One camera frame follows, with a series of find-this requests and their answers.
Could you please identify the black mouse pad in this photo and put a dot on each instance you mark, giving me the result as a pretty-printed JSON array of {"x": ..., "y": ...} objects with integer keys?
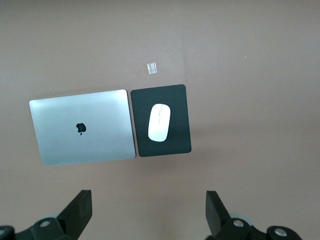
[{"x": 180, "y": 125}]

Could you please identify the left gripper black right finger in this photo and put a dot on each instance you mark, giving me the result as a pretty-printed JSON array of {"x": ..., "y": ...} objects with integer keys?
[{"x": 217, "y": 217}]

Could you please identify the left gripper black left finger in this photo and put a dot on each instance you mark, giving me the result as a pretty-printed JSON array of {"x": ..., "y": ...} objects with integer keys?
[{"x": 75, "y": 215}]

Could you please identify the silver closed laptop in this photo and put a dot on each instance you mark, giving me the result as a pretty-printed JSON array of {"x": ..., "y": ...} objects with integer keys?
[{"x": 75, "y": 150}]

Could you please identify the white computer mouse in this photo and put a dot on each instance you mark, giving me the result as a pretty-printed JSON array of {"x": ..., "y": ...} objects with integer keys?
[{"x": 160, "y": 130}]

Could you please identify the clear tape patch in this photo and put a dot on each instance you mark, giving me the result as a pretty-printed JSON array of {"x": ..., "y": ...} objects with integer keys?
[{"x": 152, "y": 68}]

